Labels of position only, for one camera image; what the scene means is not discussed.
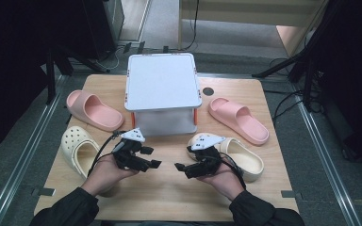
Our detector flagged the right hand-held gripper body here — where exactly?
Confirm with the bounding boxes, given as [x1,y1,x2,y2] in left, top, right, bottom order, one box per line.
[187,133,226,181]

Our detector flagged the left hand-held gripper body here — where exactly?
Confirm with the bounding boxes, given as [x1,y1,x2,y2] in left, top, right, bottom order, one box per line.
[111,127,154,173]

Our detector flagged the cream clog shoe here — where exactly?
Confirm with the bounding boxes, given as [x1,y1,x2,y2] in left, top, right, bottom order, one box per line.
[59,125,121,198]
[187,132,265,184]

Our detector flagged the pink slide slipper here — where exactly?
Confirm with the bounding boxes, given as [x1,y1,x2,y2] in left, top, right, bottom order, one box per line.
[207,97,271,146]
[65,89,125,132]

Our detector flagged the white shoe rack orange connectors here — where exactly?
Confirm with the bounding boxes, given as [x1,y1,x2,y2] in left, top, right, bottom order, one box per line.
[123,52,203,137]

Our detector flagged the person's right hand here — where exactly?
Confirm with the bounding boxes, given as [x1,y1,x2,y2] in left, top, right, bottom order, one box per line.
[197,159,246,202]

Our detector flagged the person's left hand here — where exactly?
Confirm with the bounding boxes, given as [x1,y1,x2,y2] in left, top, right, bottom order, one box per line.
[81,153,140,197]

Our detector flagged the black metal stand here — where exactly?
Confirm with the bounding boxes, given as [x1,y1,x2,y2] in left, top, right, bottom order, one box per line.
[45,43,109,105]

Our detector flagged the dark computer tower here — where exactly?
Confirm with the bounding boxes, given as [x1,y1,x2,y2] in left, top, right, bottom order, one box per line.
[84,0,125,61]

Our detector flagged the black tripod stand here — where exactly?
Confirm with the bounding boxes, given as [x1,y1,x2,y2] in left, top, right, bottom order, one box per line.
[252,0,343,111]

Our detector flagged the dark curtain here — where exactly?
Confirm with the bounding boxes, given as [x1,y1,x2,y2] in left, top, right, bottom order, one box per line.
[0,0,107,158]
[304,0,362,172]

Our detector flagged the light wooden furniture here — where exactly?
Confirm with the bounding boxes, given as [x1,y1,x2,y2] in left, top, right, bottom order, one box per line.
[178,0,328,58]

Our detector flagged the left hand-held gripper black cable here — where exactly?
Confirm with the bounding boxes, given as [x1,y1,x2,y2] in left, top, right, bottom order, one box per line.
[87,130,126,177]

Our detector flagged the hand-held gripper black cable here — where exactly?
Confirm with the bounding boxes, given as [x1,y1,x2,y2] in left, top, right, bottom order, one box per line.
[220,152,248,191]
[87,130,126,177]

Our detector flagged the right hand-held gripper black cable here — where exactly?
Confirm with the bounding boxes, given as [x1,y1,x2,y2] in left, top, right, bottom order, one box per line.
[220,152,248,191]

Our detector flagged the grey table bracket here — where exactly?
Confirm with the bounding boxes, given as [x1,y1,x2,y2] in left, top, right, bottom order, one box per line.
[31,186,57,198]
[281,189,304,200]

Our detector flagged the white floor cable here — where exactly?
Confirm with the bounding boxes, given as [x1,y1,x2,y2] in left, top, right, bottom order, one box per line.
[95,46,121,72]

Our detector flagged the black floor cables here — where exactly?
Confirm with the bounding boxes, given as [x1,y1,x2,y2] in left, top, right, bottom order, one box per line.
[271,89,323,121]

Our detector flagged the metal floor rail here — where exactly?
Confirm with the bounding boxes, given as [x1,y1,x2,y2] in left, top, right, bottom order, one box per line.
[0,74,69,226]
[291,79,362,226]

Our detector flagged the black hanging cable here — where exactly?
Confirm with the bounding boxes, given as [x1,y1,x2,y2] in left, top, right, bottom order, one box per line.
[182,0,201,52]

